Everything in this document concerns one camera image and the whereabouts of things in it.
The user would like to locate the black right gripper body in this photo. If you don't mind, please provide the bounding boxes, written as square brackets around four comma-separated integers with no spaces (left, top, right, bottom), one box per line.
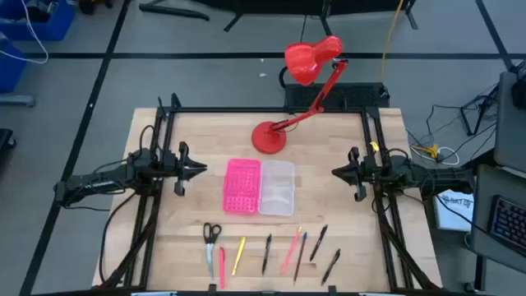
[348,146,377,202]

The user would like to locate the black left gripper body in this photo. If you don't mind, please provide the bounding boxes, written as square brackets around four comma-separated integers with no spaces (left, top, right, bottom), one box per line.
[158,141,190,197]

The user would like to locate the clear supply box pink lid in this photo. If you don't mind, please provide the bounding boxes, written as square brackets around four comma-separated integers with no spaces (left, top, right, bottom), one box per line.
[222,158,296,217]

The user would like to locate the black pen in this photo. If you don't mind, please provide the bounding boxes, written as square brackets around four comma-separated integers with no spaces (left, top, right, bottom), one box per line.
[321,247,342,286]
[308,224,329,263]
[261,233,273,276]

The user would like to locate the black-handled scissors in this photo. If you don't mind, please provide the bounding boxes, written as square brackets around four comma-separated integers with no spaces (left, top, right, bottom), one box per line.
[202,222,223,283]

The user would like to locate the pink pencil yellow end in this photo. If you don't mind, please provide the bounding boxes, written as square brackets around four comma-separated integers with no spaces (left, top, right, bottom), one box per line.
[280,225,303,275]

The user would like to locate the dark brown pencil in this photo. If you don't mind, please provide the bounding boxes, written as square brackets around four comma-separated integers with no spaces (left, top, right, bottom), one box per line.
[293,231,308,285]

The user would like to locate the yellow pen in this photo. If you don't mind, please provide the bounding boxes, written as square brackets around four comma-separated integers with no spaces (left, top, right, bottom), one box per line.
[231,235,247,277]

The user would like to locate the yellow plug connector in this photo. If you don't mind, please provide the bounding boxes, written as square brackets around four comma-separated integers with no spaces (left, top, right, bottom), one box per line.
[412,143,441,160]

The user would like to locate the black perforated panel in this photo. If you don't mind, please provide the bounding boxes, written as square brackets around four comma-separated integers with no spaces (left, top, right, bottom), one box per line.
[284,81,390,110]

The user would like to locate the red desk lamp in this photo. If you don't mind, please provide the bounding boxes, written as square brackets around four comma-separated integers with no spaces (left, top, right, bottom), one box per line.
[251,35,349,155]

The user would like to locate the white printed booklet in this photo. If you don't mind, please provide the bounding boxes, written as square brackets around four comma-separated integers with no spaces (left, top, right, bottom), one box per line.
[433,189,476,232]

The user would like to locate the grey desk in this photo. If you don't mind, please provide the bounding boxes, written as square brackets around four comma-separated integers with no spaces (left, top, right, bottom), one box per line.
[470,164,526,275]

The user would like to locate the grey side table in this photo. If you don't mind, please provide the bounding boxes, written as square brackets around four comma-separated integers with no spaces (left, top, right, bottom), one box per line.
[492,72,526,173]

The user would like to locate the black backlit keyboard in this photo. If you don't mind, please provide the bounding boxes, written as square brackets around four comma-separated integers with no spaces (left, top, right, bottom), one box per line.
[487,195,526,258]

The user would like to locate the black floor stand leg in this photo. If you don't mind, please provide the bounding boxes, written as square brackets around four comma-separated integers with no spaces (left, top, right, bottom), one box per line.
[138,2,210,21]

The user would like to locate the blue plastic bin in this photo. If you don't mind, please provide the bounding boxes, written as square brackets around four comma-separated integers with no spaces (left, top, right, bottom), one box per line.
[0,39,28,94]
[0,0,76,42]

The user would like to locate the black aluminium table frame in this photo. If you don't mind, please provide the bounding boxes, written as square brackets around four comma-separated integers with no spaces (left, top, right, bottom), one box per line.
[92,92,443,291]

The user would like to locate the coiled white cable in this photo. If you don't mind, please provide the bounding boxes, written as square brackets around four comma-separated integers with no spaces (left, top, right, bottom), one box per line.
[435,146,460,166]

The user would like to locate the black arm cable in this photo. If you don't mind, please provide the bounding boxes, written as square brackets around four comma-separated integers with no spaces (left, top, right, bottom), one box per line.
[98,192,139,284]

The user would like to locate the yellow hanging cable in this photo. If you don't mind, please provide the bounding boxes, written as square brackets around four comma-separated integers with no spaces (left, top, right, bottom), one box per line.
[380,0,406,83]

